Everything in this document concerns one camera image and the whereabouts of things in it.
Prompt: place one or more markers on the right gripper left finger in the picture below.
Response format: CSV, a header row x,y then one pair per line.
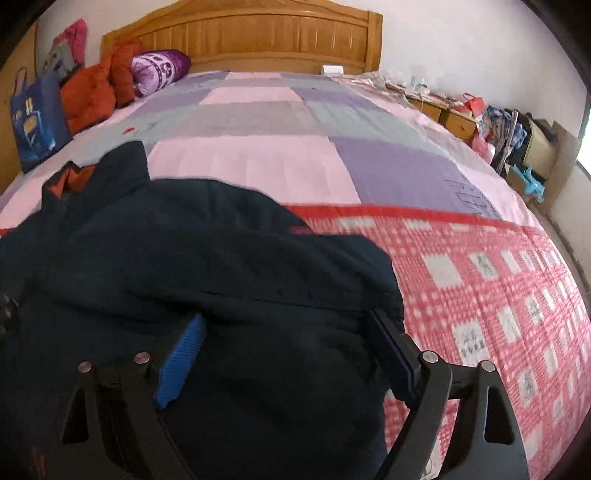
x,y
101,395

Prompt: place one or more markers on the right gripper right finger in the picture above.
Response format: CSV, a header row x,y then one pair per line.
x,y
486,442

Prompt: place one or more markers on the dark navy padded jacket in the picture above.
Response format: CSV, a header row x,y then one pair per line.
x,y
284,385

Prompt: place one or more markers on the pile of colourful clothes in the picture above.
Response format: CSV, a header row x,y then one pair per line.
x,y
502,138

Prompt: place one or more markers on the red checkered blanket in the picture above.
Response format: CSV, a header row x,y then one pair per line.
x,y
476,289

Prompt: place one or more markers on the turquoise plastic toy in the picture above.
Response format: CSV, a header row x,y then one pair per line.
x,y
532,186

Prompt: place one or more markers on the cardboard box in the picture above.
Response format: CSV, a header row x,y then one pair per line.
x,y
552,154

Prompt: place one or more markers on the blue gift bag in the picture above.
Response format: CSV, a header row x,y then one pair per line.
x,y
38,120

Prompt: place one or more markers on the wooden nightstand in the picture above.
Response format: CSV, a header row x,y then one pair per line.
x,y
460,124

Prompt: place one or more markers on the red-orange quilted cushion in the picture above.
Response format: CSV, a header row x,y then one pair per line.
x,y
92,94

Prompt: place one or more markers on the pastel patchwork bed sheet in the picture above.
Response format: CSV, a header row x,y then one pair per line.
x,y
301,139

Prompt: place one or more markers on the purple patterned pillow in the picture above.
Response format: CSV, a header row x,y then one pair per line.
x,y
154,70

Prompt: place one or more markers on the grey hanging garment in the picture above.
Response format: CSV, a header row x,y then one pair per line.
x,y
60,62

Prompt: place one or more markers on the wooden wardrobe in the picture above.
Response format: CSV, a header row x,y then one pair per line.
x,y
24,55

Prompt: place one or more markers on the pink hanging garment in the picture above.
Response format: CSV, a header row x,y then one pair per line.
x,y
76,36

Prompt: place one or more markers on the white box by headboard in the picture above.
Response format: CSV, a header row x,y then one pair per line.
x,y
332,70

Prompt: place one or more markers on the wooden headboard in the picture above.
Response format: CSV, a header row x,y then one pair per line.
x,y
261,35

